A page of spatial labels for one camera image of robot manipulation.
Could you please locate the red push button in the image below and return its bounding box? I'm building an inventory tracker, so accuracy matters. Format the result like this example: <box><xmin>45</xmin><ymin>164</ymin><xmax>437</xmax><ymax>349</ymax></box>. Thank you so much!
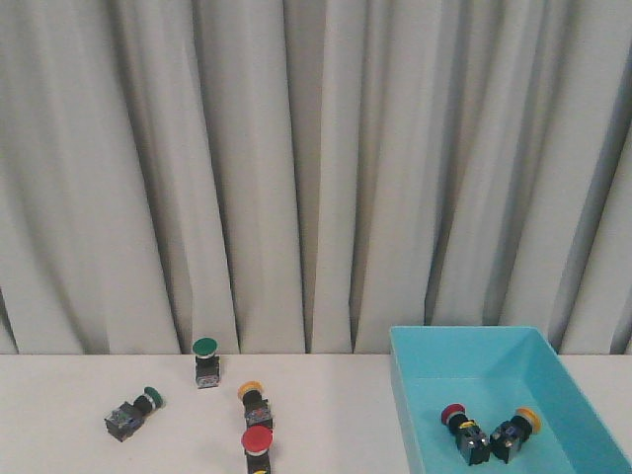
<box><xmin>241</xmin><ymin>425</ymin><xmax>274</xmax><ymax>474</ymax></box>
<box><xmin>440</xmin><ymin>403</ymin><xmax>491</xmax><ymax>466</ymax></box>

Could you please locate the yellow push button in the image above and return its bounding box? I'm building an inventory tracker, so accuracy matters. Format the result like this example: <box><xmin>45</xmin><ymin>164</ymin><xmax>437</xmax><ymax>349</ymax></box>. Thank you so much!
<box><xmin>237</xmin><ymin>380</ymin><xmax>274</xmax><ymax>430</ymax></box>
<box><xmin>490</xmin><ymin>407</ymin><xmax>542</xmax><ymax>464</ymax></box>

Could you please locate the light blue plastic box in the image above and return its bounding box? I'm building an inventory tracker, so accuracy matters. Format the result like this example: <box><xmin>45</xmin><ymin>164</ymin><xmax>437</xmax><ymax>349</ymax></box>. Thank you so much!
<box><xmin>390</xmin><ymin>326</ymin><xmax>631</xmax><ymax>473</ymax></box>

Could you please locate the grey pleated curtain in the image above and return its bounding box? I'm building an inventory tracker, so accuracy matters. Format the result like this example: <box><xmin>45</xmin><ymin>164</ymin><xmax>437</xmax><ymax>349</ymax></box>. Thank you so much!
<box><xmin>1</xmin><ymin>1</ymin><xmax>631</xmax><ymax>355</ymax></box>

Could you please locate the upright green push button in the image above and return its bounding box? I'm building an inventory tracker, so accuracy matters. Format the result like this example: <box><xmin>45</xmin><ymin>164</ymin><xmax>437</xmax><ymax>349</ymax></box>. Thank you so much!
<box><xmin>193</xmin><ymin>337</ymin><xmax>221</xmax><ymax>389</ymax></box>

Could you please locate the lying yellow push button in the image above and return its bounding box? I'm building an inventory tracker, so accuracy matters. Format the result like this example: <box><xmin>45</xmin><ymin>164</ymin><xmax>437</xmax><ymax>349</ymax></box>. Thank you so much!
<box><xmin>237</xmin><ymin>380</ymin><xmax>274</xmax><ymax>430</ymax></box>

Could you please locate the lying green push button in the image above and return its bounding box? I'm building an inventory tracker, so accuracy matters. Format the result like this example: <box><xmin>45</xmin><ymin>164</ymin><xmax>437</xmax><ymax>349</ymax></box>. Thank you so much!
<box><xmin>104</xmin><ymin>386</ymin><xmax>164</xmax><ymax>442</ymax></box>

